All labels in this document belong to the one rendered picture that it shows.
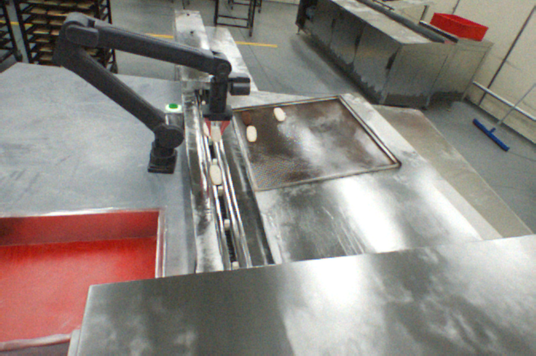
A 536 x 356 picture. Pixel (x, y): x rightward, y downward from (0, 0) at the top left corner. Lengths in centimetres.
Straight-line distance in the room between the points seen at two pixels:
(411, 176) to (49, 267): 103
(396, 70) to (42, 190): 324
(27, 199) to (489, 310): 108
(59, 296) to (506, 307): 81
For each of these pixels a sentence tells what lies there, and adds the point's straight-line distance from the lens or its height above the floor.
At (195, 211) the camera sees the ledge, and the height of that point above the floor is 86.
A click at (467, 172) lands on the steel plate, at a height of 82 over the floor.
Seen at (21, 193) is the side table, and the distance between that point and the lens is 118.
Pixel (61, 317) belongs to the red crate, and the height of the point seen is 82.
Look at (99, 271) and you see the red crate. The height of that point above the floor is 82.
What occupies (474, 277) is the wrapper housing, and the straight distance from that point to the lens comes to 42.
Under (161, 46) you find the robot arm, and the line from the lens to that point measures 99.
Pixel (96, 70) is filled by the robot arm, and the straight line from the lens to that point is 102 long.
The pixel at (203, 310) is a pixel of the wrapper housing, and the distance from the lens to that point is 30.
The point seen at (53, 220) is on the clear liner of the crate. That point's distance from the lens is 95.
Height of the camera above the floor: 156
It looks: 35 degrees down
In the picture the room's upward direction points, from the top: 11 degrees clockwise
